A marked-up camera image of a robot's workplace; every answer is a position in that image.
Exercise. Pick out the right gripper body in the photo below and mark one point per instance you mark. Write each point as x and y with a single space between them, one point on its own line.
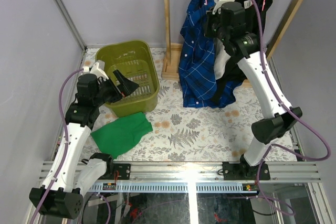
213 28

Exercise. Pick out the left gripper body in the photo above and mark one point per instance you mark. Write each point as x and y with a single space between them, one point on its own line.
115 92

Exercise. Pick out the blue plaid shirt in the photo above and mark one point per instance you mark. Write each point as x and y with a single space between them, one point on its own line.
196 67

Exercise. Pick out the olive green plastic basket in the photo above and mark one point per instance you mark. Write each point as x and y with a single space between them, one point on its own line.
134 60

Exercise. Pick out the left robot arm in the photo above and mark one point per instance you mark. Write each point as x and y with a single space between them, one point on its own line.
61 193

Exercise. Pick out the floral table mat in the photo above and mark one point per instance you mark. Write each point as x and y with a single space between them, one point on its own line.
186 134

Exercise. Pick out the green cloth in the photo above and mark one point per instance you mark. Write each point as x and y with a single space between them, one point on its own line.
123 134

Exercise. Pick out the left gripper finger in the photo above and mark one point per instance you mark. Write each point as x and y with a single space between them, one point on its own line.
117 97
125 86

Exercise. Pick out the white shirt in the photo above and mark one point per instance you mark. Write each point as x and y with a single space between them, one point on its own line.
221 58

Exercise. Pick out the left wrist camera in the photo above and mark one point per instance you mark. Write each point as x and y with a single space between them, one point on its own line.
97 69

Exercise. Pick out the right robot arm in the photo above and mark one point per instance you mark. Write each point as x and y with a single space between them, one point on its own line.
226 22

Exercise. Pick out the aluminium rail frame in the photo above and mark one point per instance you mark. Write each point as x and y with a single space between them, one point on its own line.
190 173

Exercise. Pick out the wooden clothes rack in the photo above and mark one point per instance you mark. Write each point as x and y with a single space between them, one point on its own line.
278 20

